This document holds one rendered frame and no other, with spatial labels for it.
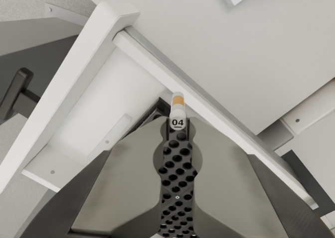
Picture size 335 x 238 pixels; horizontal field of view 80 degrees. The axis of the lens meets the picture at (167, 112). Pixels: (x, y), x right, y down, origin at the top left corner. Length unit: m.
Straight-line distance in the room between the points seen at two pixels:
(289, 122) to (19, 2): 1.28
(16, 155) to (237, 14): 0.35
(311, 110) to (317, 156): 0.09
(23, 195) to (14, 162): 1.88
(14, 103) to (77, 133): 0.12
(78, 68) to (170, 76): 0.09
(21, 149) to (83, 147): 0.12
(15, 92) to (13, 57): 0.42
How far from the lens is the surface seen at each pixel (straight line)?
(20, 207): 2.32
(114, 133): 0.32
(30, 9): 1.33
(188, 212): 0.34
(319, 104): 0.44
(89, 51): 0.19
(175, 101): 0.16
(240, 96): 0.38
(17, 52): 0.69
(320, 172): 0.36
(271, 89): 0.40
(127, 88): 0.29
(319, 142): 0.39
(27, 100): 0.26
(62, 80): 0.21
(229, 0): 0.32
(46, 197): 1.43
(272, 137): 0.44
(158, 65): 0.22
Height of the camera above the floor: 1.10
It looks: 62 degrees down
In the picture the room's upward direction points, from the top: 174 degrees counter-clockwise
